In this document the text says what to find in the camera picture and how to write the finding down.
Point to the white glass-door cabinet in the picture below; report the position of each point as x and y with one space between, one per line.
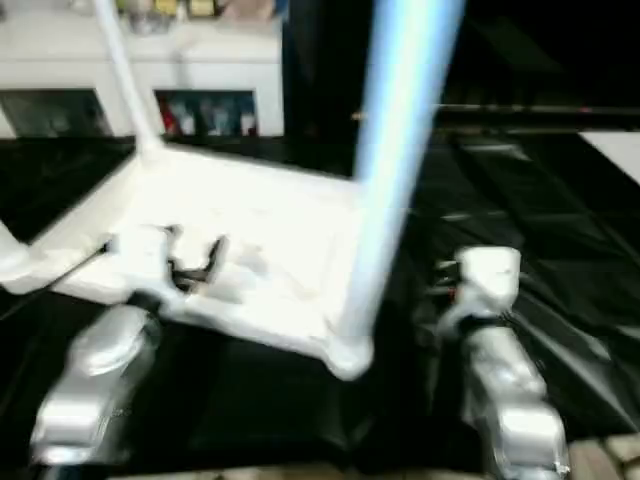
225 65

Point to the white flat box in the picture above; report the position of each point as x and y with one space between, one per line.
620 155

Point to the large black case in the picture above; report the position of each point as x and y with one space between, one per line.
500 50

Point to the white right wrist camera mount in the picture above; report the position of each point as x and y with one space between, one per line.
485 280

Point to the white plastic table top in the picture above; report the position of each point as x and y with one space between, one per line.
225 200

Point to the long grey metal bar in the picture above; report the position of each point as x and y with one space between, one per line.
525 107

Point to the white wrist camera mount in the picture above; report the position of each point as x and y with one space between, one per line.
485 280
140 250

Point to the black work mat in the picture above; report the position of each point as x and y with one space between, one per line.
500 225

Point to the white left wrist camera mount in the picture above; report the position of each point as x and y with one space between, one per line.
140 250

